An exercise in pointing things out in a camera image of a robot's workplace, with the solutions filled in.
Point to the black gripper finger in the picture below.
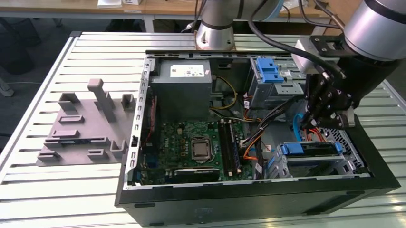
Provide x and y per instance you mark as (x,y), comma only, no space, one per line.
(327,99)
(313,95)

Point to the hard disk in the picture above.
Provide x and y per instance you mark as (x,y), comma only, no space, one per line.
(293,148)

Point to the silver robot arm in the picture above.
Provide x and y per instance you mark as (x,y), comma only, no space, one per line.
(216,28)

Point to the grey metal disk bay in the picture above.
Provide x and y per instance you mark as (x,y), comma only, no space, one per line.
(310,160)

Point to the grey metal drive cage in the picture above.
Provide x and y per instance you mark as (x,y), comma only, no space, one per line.
(285,91)

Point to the blue plastic drive latch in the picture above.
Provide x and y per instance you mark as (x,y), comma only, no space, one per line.
(268,71)

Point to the wooden cabinet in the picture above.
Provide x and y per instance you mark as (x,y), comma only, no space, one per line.
(344,7)

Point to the black RAM slot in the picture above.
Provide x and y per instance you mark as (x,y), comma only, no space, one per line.
(232,147)
(225,147)

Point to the clear plastic bag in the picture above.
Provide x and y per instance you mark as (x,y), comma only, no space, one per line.
(293,4)

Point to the black CPU socket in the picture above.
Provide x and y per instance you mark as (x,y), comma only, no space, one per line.
(201,138)

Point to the grey power supply unit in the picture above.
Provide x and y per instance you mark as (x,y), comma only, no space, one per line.
(181,99)

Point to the silver CPU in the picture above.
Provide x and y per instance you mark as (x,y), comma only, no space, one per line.
(201,150)

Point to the green motherboard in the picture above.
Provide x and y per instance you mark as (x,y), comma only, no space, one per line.
(172,133)

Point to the black graphics card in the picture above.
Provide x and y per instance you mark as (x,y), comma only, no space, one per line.
(197,174)

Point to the black open PC case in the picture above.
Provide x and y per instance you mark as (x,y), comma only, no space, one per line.
(222,204)

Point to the small white box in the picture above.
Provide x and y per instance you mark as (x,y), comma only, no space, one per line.
(132,2)

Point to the grey plastic parts rack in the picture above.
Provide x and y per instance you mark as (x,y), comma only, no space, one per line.
(82,133)

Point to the large white box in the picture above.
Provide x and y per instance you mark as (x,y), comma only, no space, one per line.
(110,3)

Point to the RAM stick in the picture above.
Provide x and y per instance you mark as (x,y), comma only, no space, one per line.
(77,142)

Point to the black office chair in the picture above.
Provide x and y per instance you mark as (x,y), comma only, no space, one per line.
(17,47)

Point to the light grey desk foot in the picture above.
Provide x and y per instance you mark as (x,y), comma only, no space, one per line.
(6,90)

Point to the silver white wrist camera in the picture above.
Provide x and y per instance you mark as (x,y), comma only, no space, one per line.
(302,59)

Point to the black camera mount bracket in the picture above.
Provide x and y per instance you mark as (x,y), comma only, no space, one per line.
(321,41)

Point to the wooden desk white frame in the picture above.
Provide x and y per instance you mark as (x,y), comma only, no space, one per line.
(79,10)

